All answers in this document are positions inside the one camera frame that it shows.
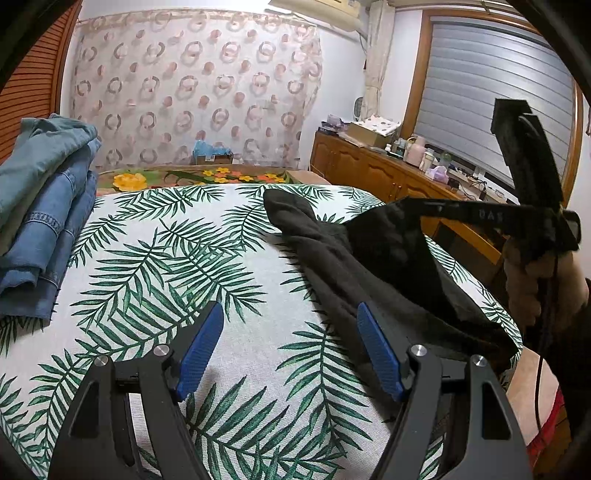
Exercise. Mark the white bottle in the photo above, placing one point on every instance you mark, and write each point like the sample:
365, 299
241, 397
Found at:
429, 160

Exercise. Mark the grey window blind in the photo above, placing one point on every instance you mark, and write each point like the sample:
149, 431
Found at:
471, 92

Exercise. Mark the person's right hand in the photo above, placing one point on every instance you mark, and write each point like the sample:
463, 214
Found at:
519, 281

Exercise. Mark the dotted white box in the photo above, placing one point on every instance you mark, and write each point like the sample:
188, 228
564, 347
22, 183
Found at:
378, 124

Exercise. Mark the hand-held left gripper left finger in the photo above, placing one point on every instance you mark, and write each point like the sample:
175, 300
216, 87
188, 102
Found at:
203, 350

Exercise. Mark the purple tissue pack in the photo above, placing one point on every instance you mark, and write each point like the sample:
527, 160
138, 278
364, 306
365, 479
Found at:
436, 173

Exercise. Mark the circle pattern sheer curtain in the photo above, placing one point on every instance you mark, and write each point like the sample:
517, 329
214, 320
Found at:
184, 92

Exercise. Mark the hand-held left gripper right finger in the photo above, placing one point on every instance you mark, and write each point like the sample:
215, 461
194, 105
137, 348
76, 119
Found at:
376, 350

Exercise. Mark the wooden window frame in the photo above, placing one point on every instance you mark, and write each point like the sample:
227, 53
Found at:
415, 83

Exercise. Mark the wall air conditioner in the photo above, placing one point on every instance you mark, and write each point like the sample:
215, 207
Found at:
323, 14

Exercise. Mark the person's right forearm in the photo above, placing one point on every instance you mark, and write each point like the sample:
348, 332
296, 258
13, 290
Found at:
577, 360

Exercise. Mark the small round table fan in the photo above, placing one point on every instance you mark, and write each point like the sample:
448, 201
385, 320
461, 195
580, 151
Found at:
358, 107

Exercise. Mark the leaf print bedsheet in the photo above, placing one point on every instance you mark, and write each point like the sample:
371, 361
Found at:
184, 258

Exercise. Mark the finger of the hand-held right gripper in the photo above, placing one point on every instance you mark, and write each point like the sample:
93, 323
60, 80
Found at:
438, 210

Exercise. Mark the cardboard box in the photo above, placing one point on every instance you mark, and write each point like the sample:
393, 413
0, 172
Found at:
217, 160

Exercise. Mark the purple box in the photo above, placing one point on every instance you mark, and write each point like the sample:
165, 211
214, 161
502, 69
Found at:
334, 124

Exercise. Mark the black pants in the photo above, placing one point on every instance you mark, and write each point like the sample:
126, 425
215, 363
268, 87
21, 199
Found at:
332, 258

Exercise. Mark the blue denim jeans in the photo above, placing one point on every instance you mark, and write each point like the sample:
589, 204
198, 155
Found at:
41, 240

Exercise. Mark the light washed denim pants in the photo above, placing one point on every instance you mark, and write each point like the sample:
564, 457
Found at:
37, 157

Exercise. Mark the wooden dresser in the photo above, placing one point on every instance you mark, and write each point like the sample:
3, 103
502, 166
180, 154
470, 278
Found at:
360, 161

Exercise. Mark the wooden slatted wardrobe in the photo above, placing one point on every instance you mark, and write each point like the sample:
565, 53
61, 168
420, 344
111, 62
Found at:
32, 92

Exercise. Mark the cream curtain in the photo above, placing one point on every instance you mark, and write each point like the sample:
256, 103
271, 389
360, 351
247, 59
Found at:
376, 69

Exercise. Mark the pink thermos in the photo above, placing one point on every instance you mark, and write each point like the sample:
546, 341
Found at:
413, 154

